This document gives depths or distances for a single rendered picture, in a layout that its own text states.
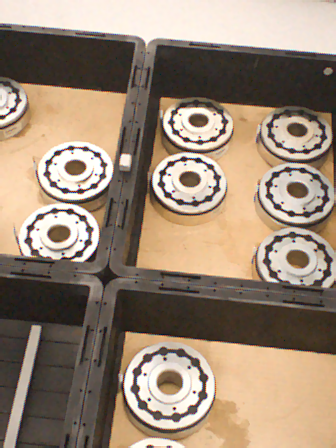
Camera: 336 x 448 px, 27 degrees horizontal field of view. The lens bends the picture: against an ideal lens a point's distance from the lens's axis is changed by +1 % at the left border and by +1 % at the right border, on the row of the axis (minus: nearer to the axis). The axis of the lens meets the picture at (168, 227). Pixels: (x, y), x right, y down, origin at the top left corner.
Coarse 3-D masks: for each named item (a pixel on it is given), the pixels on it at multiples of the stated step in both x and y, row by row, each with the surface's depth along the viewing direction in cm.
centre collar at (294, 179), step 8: (288, 176) 94; (296, 176) 94; (280, 184) 93; (288, 184) 93; (304, 184) 93; (312, 184) 93; (280, 192) 92; (312, 192) 92; (288, 200) 91; (296, 200) 91; (304, 200) 91; (312, 200) 92
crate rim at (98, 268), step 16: (16, 32) 99; (32, 32) 99; (48, 32) 99; (64, 32) 99; (80, 32) 99; (96, 32) 99; (144, 48) 98; (128, 96) 92; (128, 112) 91; (128, 128) 89; (128, 144) 88; (112, 176) 85; (112, 192) 83; (112, 208) 82; (112, 224) 81; (112, 240) 80; (0, 256) 78; (16, 256) 78; (80, 272) 77; (96, 272) 77
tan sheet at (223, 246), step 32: (160, 128) 103; (256, 128) 104; (160, 160) 99; (224, 160) 100; (256, 160) 100; (160, 224) 93; (224, 224) 93; (256, 224) 94; (160, 256) 90; (192, 256) 90; (224, 256) 90
